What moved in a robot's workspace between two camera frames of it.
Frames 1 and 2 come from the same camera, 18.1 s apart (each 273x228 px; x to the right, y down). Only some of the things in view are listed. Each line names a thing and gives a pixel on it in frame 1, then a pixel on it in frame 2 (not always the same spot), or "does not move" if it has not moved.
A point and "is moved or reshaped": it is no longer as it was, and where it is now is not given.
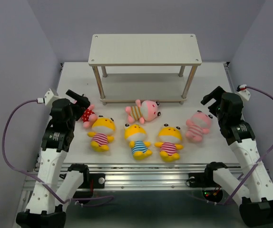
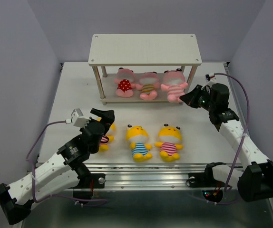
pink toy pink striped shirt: x=198 y=124 -> x=174 y=85
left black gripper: x=82 y=102 -> x=108 y=116
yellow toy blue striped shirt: x=138 y=135 does not move
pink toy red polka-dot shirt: x=89 y=117 is moved or reshaped
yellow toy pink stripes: x=170 y=138 does not move
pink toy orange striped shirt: x=148 y=110 -> x=149 y=82
